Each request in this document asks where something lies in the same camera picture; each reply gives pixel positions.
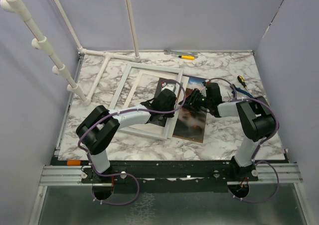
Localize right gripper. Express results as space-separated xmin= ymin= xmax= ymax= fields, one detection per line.
xmin=179 ymin=88 xmax=212 ymax=112

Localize sunset landscape photo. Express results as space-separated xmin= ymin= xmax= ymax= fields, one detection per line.
xmin=147 ymin=77 xmax=207 ymax=143

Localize white picture frame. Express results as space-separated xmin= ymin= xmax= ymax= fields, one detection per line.
xmin=109 ymin=63 xmax=188 ymax=140

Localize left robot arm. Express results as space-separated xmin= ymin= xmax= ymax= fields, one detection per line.
xmin=76 ymin=89 xmax=177 ymax=183

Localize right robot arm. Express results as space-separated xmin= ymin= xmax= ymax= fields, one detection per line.
xmin=184 ymin=83 xmax=279 ymax=181

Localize yellow utility knife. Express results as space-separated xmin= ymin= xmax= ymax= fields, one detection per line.
xmin=179 ymin=55 xmax=195 ymax=60

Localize silver wrench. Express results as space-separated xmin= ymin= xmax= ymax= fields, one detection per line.
xmin=164 ymin=49 xmax=198 ymax=59

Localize black yellow screwdriver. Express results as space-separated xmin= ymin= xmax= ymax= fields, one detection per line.
xmin=237 ymin=75 xmax=247 ymax=88

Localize white PVC pipe rack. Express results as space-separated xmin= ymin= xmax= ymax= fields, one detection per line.
xmin=0 ymin=0 xmax=142 ymax=106

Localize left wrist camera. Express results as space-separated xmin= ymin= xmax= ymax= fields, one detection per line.
xmin=161 ymin=81 xmax=176 ymax=94

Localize blue handled pliers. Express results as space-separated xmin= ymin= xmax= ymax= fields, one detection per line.
xmin=232 ymin=84 xmax=253 ymax=98

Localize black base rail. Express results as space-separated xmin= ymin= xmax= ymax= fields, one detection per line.
xmin=79 ymin=160 xmax=258 ymax=194

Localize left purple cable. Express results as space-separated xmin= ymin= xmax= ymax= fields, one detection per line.
xmin=77 ymin=79 xmax=186 ymax=206

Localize purple cable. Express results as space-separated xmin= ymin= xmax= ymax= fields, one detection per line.
xmin=77 ymin=79 xmax=186 ymax=206
xmin=205 ymin=78 xmax=280 ymax=203

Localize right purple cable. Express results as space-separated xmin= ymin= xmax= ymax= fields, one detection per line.
xmin=205 ymin=78 xmax=280 ymax=203

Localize aluminium extrusion rail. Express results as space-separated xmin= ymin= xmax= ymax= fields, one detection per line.
xmin=39 ymin=165 xmax=87 ymax=186

